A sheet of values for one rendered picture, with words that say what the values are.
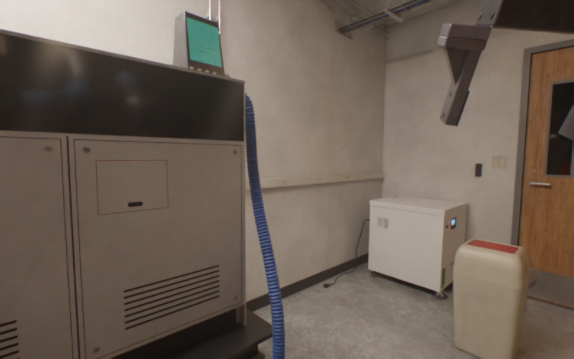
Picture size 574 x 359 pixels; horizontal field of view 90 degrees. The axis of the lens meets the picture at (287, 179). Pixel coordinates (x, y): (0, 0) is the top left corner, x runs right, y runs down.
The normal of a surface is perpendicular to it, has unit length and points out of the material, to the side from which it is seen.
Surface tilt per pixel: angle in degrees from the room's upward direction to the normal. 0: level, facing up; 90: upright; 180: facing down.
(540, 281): 90
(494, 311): 93
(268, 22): 90
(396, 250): 90
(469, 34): 113
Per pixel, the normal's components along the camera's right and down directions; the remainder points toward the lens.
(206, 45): 0.70, -0.11
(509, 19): -0.19, 0.47
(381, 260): -0.73, 0.05
